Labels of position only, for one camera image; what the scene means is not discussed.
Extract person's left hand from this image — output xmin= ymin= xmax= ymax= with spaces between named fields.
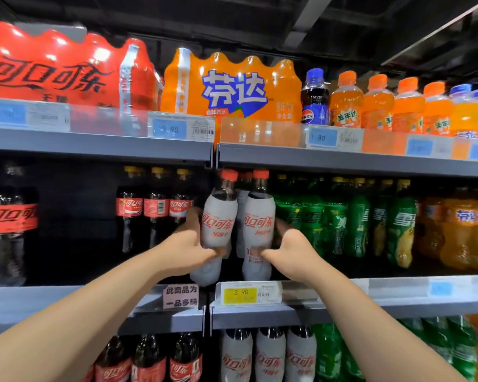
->
xmin=155 ymin=206 xmax=228 ymax=279

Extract person's right hand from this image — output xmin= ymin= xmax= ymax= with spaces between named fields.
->
xmin=260 ymin=219 xmax=328 ymax=285

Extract white bottle red cap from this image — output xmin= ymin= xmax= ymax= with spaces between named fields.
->
xmin=241 ymin=168 xmax=277 ymax=282
xmin=190 ymin=168 xmax=240 ymax=287

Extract row of dark green bottles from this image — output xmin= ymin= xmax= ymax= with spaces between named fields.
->
xmin=272 ymin=172 xmax=331 ymax=255

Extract row of dark cola bottles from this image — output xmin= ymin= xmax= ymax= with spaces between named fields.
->
xmin=83 ymin=334 xmax=204 ymax=382
xmin=115 ymin=165 xmax=197 ymax=255
xmin=0 ymin=159 xmax=39 ymax=287

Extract white cola bottle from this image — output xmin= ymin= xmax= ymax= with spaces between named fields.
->
xmin=284 ymin=326 xmax=318 ymax=382
xmin=253 ymin=327 xmax=287 ymax=382
xmin=220 ymin=328 xmax=254 ymax=382

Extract yellow cap Sprite tea bottles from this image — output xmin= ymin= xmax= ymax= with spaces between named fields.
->
xmin=385 ymin=179 xmax=420 ymax=270

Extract grey store shelving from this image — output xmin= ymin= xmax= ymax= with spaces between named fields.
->
xmin=0 ymin=95 xmax=478 ymax=382

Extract large cola bottle blue cap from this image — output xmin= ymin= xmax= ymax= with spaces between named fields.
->
xmin=301 ymin=67 xmax=331 ymax=126

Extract row of green soda bottles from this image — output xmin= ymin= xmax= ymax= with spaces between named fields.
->
xmin=314 ymin=314 xmax=478 ymax=382

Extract orange Fanta multipack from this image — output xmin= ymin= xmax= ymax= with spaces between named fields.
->
xmin=161 ymin=47 xmax=304 ymax=124

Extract red cola multipack large script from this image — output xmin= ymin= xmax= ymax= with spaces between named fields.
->
xmin=0 ymin=20 xmax=162 ymax=112

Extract person's left forearm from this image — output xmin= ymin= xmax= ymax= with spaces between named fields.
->
xmin=0 ymin=250 xmax=180 ymax=382

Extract person's right forearm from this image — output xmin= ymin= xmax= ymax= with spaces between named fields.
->
xmin=306 ymin=258 xmax=467 ymax=382

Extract row of shelf price tags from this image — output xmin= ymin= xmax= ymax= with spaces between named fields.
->
xmin=0 ymin=98 xmax=478 ymax=164
xmin=161 ymin=276 xmax=478 ymax=309

